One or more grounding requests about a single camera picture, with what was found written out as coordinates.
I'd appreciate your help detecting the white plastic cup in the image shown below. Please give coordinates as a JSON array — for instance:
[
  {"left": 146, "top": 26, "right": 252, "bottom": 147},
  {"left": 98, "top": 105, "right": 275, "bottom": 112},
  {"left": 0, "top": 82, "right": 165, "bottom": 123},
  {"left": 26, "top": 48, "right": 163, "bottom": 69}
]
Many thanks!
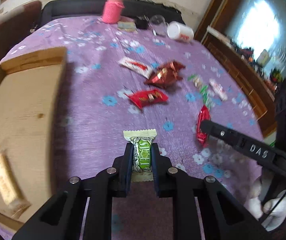
[{"left": 167, "top": 21, "right": 194, "bottom": 43}]

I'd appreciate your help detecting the pink knit-covered bottle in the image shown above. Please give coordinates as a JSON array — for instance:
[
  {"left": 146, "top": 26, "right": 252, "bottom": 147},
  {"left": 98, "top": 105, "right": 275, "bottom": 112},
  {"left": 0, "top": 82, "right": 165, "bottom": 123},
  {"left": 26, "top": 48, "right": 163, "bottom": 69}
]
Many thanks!
[{"left": 102, "top": 0, "right": 124, "bottom": 24}]

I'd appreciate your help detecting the shallow cardboard tray box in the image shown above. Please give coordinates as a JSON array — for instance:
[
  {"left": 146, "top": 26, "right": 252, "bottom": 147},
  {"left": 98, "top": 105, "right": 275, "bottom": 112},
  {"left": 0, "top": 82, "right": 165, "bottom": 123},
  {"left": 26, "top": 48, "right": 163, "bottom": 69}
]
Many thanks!
[{"left": 0, "top": 47, "right": 67, "bottom": 230}]

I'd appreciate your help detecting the white red striped packet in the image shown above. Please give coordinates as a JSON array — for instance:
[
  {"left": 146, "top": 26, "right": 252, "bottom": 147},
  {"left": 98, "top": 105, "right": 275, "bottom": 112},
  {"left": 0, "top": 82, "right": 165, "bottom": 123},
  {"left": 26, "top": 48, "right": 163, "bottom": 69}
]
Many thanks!
[{"left": 209, "top": 79, "right": 228, "bottom": 101}]

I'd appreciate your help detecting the purple floral tablecloth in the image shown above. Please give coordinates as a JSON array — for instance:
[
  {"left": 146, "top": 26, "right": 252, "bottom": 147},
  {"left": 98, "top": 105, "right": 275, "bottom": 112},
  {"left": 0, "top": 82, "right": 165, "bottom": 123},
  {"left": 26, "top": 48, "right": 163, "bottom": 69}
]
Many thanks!
[{"left": 0, "top": 16, "right": 269, "bottom": 239}]

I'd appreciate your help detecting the small black object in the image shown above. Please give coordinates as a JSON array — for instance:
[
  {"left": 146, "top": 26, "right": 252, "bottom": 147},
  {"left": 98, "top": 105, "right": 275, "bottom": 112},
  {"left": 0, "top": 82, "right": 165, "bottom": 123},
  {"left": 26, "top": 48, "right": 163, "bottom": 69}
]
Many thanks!
[{"left": 134, "top": 17, "right": 149, "bottom": 30}]

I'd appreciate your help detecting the green twisted candy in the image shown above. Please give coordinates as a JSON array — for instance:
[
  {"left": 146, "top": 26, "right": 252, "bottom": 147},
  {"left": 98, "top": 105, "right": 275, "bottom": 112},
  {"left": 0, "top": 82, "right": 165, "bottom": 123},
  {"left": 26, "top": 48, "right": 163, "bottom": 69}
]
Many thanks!
[{"left": 187, "top": 74, "right": 214, "bottom": 110}]

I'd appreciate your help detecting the white red snack packet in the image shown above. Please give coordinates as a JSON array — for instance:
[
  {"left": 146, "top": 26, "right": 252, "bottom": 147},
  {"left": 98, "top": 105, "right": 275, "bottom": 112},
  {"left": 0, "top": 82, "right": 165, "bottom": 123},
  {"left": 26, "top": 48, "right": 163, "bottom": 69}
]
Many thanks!
[{"left": 118, "top": 57, "right": 154, "bottom": 79}]

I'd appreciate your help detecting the dark red foil snack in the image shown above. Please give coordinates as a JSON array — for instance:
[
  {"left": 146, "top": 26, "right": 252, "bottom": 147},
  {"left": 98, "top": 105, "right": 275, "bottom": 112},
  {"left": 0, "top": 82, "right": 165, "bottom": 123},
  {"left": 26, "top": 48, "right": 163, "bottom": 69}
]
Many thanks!
[{"left": 144, "top": 61, "right": 186, "bottom": 89}]

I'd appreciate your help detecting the small card booklet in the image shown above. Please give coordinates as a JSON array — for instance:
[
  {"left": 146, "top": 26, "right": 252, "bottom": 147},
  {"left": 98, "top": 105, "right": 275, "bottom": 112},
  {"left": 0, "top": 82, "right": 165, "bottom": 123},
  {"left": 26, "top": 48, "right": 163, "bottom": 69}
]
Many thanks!
[{"left": 118, "top": 21, "right": 137, "bottom": 32}]

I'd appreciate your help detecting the red rectangular snack packet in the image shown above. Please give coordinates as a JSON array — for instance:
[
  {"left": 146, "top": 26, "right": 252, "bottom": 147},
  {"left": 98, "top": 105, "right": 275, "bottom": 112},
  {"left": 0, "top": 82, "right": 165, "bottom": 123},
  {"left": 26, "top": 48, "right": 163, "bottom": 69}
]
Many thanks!
[{"left": 196, "top": 105, "right": 211, "bottom": 147}]

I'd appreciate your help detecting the black leather sofa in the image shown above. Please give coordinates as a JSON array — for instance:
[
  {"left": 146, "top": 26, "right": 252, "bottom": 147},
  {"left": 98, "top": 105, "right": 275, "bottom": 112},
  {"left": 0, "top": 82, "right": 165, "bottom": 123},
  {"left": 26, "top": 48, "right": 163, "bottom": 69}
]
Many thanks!
[{"left": 35, "top": 0, "right": 184, "bottom": 30}]

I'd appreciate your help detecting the clear-wrapped biscuit bar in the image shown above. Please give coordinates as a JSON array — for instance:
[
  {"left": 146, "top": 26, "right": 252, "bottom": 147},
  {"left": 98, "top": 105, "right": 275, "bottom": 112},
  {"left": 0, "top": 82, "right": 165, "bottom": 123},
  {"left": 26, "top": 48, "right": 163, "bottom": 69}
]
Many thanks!
[{"left": 0, "top": 148, "right": 31, "bottom": 219}]

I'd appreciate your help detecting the clear plastic cup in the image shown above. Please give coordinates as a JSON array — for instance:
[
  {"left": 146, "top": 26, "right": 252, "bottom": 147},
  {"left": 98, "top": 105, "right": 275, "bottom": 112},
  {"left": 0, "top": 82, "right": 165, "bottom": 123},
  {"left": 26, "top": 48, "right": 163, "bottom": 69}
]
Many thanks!
[{"left": 149, "top": 15, "right": 167, "bottom": 37}]

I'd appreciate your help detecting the white gloved hand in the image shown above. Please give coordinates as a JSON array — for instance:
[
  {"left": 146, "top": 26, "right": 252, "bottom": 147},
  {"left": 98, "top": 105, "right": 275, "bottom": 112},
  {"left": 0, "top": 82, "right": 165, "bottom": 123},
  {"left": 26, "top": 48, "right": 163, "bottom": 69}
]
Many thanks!
[{"left": 244, "top": 170, "right": 286, "bottom": 232}]

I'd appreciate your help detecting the red cartoon snack packet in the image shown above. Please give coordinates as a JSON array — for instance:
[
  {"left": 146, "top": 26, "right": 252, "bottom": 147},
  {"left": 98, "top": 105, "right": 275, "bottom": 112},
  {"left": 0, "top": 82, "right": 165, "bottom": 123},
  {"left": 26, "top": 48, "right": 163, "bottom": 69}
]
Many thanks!
[{"left": 127, "top": 89, "right": 168, "bottom": 110}]

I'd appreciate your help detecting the brown armchair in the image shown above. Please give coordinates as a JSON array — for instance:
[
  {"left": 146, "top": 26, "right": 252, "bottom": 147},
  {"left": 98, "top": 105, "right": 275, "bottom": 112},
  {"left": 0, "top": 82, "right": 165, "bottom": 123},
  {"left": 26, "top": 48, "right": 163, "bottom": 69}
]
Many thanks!
[{"left": 0, "top": 1, "right": 42, "bottom": 61}]

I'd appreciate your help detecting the green white snack packet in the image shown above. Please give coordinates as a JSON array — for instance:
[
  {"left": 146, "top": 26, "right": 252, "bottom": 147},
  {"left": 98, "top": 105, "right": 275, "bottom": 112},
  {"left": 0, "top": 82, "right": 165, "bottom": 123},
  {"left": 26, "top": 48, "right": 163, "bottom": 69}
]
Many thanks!
[{"left": 123, "top": 129, "right": 157, "bottom": 183}]

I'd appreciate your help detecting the wooden tv cabinet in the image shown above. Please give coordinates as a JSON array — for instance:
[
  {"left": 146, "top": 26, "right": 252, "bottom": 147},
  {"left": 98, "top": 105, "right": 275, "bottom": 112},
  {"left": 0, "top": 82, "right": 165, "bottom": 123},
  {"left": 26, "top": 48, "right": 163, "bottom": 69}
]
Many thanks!
[{"left": 202, "top": 26, "right": 277, "bottom": 138}]

